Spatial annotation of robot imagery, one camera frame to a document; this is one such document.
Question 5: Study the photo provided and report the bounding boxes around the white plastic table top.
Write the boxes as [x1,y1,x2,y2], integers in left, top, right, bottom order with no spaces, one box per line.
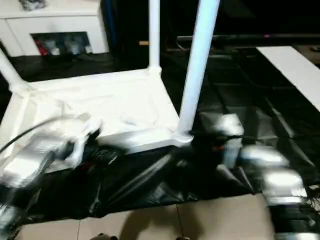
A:
[0,67,195,161]

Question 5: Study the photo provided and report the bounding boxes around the white plastic table leg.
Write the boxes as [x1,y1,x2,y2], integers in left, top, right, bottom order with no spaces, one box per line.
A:
[147,0,162,75]
[0,48,31,93]
[176,0,222,141]

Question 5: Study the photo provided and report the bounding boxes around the black mat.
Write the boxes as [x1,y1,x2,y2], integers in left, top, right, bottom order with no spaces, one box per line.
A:
[0,48,320,221]

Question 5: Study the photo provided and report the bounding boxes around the white bottle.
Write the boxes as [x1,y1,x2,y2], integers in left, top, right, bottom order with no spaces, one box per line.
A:
[66,41,80,55]

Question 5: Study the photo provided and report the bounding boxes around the white flat board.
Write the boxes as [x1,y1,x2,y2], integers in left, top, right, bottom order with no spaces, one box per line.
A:
[257,46,320,111]

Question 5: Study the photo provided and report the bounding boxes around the red bottle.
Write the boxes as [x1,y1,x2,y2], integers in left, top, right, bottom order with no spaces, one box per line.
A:
[36,41,48,56]

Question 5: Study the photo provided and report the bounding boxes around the white cabinet with glass doors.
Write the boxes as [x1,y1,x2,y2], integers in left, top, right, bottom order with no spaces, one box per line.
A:
[0,0,110,57]

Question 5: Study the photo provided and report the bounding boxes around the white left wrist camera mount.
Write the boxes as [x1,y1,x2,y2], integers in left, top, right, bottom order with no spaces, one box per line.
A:
[69,122,103,168]

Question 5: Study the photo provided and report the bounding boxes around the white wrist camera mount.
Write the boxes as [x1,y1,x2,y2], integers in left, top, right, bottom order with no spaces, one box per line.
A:
[214,113,245,166]
[69,122,103,168]

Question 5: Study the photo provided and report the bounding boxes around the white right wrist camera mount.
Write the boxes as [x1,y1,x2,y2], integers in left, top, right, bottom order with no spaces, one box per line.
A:
[214,113,245,166]

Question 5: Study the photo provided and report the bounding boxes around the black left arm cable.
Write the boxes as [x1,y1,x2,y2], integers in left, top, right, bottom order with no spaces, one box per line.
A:
[0,117,66,153]

